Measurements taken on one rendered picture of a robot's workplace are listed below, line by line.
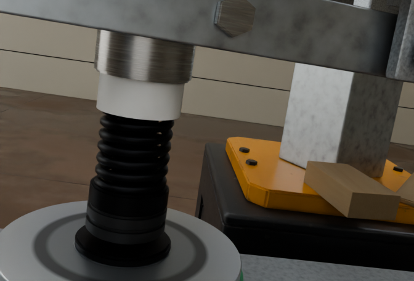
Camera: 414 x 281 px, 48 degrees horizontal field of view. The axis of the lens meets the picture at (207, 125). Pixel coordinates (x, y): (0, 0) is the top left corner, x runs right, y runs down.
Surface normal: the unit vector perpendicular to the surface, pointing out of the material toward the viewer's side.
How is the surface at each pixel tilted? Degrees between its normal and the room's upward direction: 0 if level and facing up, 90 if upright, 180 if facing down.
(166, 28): 90
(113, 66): 90
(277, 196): 90
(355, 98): 90
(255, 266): 0
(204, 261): 0
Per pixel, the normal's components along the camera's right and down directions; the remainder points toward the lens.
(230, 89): 0.00, 0.19
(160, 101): 0.52, 0.23
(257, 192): -0.65, 0.05
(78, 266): 0.15, -0.97
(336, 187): -0.97, -0.10
